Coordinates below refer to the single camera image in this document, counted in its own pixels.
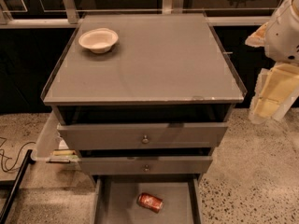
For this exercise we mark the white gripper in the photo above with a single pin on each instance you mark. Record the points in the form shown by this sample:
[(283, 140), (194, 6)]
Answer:
[(282, 37)]

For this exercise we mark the middle drawer metal knob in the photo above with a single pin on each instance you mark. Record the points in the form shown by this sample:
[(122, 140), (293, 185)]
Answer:
[(146, 168)]

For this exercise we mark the red coke can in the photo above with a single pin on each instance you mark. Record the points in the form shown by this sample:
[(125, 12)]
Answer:
[(150, 202)]

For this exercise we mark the grey drawer cabinet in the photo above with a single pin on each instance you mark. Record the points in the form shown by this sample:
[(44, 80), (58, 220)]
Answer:
[(163, 69)]

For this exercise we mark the black metal floor bar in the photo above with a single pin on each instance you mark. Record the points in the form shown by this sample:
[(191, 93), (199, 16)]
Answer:
[(12, 186)]

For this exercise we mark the metal window rail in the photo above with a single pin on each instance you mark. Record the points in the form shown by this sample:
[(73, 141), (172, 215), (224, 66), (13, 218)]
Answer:
[(64, 23)]

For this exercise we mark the top grey drawer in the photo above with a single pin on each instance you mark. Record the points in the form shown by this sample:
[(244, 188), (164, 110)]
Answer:
[(129, 136)]

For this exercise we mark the middle grey drawer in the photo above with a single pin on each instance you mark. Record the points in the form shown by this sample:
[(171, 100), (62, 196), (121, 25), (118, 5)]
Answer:
[(135, 165)]

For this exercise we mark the top drawer metal knob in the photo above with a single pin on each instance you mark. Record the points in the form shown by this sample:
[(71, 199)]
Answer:
[(145, 139)]

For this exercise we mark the clear plastic side bin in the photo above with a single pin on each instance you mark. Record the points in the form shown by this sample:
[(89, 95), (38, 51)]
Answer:
[(51, 147)]

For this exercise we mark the drawer metal knob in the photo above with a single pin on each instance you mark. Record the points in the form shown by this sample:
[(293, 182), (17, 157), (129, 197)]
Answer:
[(146, 168), (145, 139)]

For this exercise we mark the bottom grey open drawer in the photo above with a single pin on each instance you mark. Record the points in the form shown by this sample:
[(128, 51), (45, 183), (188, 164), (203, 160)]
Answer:
[(116, 199)]

